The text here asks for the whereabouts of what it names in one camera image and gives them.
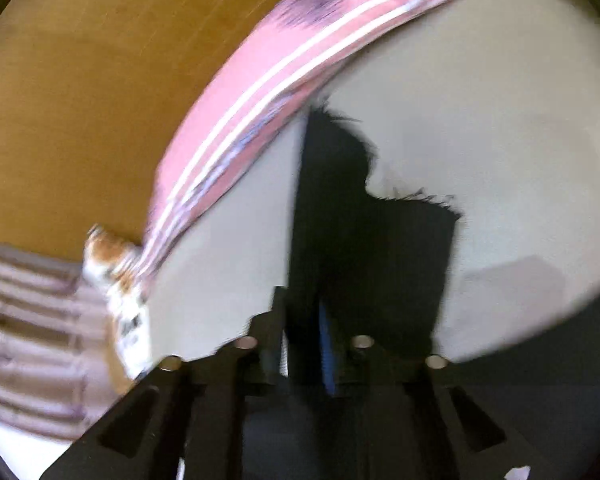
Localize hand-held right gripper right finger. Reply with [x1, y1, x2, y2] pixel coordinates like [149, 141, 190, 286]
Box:
[318, 304, 532, 480]

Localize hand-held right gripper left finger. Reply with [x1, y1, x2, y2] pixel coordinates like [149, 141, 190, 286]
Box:
[40, 286, 288, 480]

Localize black pants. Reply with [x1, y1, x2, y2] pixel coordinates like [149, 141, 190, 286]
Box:
[285, 102, 463, 386]

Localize floral pillow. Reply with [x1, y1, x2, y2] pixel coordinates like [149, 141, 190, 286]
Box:
[82, 224, 152, 381]

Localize brown striped blanket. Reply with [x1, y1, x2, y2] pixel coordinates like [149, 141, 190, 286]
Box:
[0, 239, 137, 442]

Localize pink striped pillow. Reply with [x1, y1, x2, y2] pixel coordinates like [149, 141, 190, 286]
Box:
[142, 0, 471, 281]

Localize beige bed sheet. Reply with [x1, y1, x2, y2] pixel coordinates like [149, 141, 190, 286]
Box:
[140, 0, 600, 377]

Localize wooden headboard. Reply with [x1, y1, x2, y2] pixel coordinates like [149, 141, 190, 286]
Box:
[0, 0, 342, 267]

